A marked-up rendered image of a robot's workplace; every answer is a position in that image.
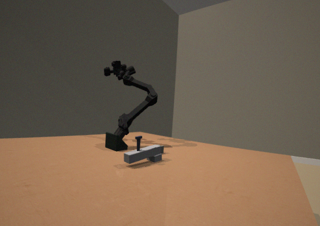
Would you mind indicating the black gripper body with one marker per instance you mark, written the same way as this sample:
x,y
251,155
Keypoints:
x,y
108,72

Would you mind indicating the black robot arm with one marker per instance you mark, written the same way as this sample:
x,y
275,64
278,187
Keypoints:
x,y
125,121

